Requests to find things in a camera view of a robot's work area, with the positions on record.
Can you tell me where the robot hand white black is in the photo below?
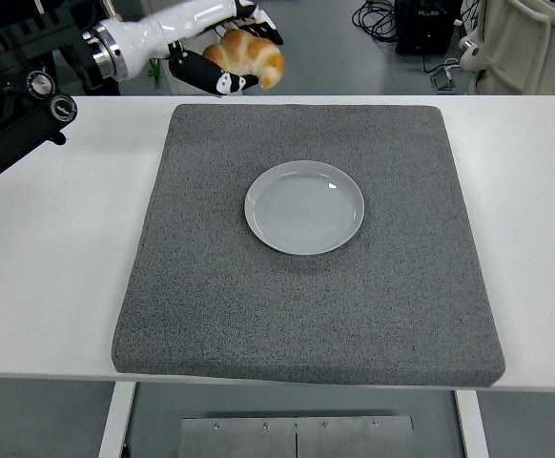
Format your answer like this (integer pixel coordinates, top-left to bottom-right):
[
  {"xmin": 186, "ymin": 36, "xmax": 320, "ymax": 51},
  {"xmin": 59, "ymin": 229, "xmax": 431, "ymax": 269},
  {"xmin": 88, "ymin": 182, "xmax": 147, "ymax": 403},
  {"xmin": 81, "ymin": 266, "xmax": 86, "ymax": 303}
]
[{"xmin": 96, "ymin": 0, "xmax": 285, "ymax": 95}]

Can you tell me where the golden brown croissant bread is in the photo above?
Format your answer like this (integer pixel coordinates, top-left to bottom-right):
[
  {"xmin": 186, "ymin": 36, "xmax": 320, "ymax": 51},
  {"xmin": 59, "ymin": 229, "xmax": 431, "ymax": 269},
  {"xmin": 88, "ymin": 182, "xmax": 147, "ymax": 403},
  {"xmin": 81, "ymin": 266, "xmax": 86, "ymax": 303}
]
[{"xmin": 202, "ymin": 28, "xmax": 286, "ymax": 91}]

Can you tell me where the round grey plate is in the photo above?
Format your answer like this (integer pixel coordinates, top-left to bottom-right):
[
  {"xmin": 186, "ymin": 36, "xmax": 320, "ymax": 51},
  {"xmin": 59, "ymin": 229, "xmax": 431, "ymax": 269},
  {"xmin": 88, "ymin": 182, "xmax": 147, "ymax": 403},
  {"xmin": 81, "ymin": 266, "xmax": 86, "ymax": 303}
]
[{"xmin": 243, "ymin": 159, "xmax": 366, "ymax": 259}]

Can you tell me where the grey metal plate with screws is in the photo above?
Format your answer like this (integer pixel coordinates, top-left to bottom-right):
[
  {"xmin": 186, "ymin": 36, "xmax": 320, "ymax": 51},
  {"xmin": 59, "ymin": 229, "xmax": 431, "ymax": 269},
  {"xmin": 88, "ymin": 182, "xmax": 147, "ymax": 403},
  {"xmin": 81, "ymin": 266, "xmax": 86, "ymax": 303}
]
[{"xmin": 177, "ymin": 415, "xmax": 416, "ymax": 458}]

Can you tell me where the black equipment box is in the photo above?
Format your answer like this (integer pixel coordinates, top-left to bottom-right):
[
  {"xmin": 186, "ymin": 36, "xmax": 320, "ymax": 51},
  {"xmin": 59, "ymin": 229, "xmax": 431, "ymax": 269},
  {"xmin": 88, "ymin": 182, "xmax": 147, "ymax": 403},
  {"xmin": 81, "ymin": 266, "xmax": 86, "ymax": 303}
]
[{"xmin": 395, "ymin": 0, "xmax": 464, "ymax": 54}]

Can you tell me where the grey floor pedal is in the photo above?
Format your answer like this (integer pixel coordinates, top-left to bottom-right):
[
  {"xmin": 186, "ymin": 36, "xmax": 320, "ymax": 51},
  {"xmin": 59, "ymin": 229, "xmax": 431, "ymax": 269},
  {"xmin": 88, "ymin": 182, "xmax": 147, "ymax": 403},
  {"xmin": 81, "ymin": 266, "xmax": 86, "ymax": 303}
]
[{"xmin": 429, "ymin": 66, "xmax": 458, "ymax": 91}]

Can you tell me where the grey felt mat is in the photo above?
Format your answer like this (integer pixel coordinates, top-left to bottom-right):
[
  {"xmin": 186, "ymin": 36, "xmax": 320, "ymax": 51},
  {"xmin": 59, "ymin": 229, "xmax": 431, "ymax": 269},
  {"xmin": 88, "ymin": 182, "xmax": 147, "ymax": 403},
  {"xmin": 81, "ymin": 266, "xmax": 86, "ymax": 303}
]
[{"xmin": 111, "ymin": 102, "xmax": 506, "ymax": 388}]

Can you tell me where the cream coloured machine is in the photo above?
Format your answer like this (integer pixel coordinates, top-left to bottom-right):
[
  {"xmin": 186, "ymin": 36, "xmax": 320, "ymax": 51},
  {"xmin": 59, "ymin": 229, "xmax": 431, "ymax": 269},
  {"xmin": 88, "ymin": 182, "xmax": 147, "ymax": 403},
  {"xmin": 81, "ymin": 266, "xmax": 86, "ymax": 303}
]
[{"xmin": 458, "ymin": 0, "xmax": 555, "ymax": 96}]

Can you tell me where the white table leg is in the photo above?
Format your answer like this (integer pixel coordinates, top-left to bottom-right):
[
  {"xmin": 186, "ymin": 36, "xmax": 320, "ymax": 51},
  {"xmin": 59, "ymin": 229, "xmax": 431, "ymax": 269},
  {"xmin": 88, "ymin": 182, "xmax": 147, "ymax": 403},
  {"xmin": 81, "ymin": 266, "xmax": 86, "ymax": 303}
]
[
  {"xmin": 453, "ymin": 389, "xmax": 491, "ymax": 458},
  {"xmin": 96, "ymin": 381, "xmax": 138, "ymax": 458}
]

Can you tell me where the black cable bundle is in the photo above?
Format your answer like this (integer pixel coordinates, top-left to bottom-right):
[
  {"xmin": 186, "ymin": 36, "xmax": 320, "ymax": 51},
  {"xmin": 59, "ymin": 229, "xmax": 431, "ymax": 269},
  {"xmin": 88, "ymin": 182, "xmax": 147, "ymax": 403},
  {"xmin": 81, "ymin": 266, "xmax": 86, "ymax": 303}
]
[{"xmin": 351, "ymin": 0, "xmax": 401, "ymax": 42}]

